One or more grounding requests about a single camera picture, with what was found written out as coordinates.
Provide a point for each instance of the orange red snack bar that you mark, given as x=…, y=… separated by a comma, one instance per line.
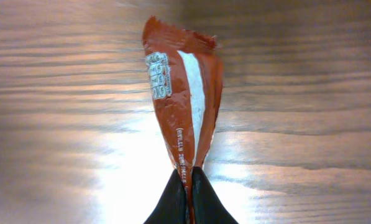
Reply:
x=186, y=79

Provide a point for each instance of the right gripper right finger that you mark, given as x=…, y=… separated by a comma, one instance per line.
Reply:
x=207, y=206

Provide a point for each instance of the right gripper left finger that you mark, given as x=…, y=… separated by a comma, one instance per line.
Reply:
x=171, y=207

